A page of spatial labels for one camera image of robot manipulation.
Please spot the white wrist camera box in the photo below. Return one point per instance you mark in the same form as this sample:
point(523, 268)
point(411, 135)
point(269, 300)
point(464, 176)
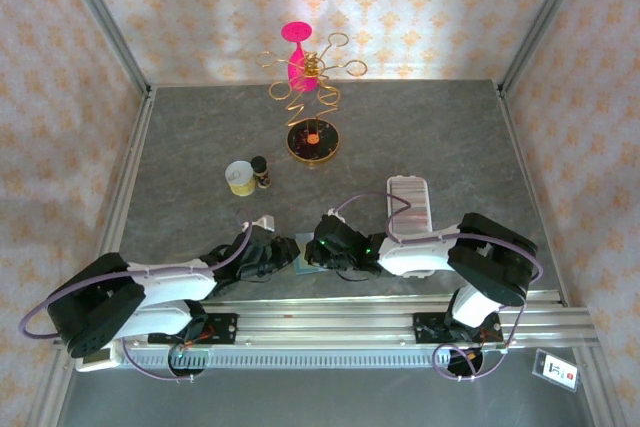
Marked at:
point(264, 223)
point(336, 213)

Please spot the aluminium frame corner post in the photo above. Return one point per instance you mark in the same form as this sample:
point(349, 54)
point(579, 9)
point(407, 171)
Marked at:
point(547, 17)
point(102, 17)

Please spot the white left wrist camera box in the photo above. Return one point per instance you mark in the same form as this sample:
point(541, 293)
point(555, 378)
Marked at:
point(264, 223)

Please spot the pink wine glass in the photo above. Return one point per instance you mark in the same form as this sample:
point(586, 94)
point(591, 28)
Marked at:
point(296, 32)

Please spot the small black-capped spice bottle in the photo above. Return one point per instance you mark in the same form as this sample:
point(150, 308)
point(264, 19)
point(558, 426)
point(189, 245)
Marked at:
point(262, 172)

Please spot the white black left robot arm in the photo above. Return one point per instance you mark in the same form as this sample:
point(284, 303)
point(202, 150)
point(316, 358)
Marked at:
point(170, 282)

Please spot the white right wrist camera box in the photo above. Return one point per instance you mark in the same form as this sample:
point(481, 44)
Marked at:
point(336, 213)

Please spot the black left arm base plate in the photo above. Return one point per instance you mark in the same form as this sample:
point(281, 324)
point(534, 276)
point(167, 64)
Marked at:
point(220, 329)

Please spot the clear badge with label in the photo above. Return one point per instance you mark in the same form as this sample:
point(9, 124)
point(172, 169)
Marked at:
point(556, 369)

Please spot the clear plastic card tray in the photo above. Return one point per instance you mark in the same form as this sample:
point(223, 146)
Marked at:
point(407, 202)

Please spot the blue card holder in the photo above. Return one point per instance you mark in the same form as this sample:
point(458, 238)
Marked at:
point(304, 262)

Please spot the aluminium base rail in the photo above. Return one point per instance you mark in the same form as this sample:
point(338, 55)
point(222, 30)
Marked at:
point(325, 319)

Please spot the white digital timer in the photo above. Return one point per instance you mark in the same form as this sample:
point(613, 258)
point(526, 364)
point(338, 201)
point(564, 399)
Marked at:
point(97, 361)

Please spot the yellow tin can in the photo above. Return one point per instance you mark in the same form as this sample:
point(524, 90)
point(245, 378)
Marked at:
point(241, 182)

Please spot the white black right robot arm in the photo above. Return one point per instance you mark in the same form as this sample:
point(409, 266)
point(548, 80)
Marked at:
point(425, 254)

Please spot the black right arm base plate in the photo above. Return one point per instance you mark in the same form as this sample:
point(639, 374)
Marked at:
point(430, 329)

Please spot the aluminium table edge rail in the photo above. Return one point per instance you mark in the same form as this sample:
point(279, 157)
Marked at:
point(125, 177)
point(532, 197)

